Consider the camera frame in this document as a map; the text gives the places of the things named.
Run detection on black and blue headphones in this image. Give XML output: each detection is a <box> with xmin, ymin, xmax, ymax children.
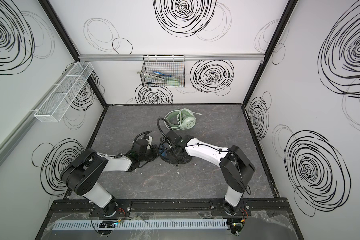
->
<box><xmin>159</xmin><ymin>137</ymin><xmax>192</xmax><ymax>165</ymax></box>

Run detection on mint green headphones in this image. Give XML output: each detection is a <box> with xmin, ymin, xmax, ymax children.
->
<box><xmin>164</xmin><ymin>108</ymin><xmax>202</xmax><ymax>131</ymax></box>

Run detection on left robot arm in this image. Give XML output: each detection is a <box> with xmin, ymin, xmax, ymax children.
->
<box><xmin>60</xmin><ymin>131</ymin><xmax>160</xmax><ymax>217</ymax></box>

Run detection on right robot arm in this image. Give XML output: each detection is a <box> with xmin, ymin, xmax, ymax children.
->
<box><xmin>157</xmin><ymin>118</ymin><xmax>256</xmax><ymax>216</ymax></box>

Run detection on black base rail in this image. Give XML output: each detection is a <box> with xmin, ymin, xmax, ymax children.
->
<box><xmin>49</xmin><ymin>198</ymin><xmax>292</xmax><ymax>218</ymax></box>

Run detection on black wire basket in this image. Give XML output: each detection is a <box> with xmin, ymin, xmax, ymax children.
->
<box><xmin>140</xmin><ymin>60</ymin><xmax>186</xmax><ymax>88</ymax></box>

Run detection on white slotted cable duct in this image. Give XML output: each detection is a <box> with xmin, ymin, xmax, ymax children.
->
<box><xmin>52</xmin><ymin>219</ymin><xmax>229</xmax><ymax>232</ymax></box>

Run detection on clear wall shelf bin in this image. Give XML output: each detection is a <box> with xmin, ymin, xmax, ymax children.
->
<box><xmin>34</xmin><ymin>62</ymin><xmax>94</xmax><ymax>123</ymax></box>

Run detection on side wall aluminium rail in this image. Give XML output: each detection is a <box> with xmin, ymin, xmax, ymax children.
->
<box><xmin>0</xmin><ymin>62</ymin><xmax>78</xmax><ymax>167</ymax></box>

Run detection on right corner frame post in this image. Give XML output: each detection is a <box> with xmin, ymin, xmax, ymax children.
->
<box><xmin>242</xmin><ymin>0</ymin><xmax>298</xmax><ymax>107</ymax></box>

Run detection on black corner frame post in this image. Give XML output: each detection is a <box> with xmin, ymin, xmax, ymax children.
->
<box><xmin>38</xmin><ymin>0</ymin><xmax>108</xmax><ymax>109</ymax></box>

